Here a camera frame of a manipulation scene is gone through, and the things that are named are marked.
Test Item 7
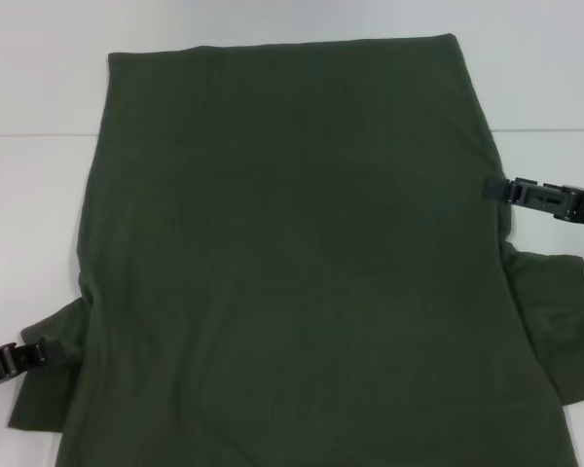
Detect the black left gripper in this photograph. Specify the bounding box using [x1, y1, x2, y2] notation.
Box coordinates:
[0, 336, 69, 392]

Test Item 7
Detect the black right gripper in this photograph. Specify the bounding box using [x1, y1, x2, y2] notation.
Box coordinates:
[483, 175, 584, 225]

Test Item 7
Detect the dark green t-shirt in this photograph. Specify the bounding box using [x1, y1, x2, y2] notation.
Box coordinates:
[7, 32, 584, 467]

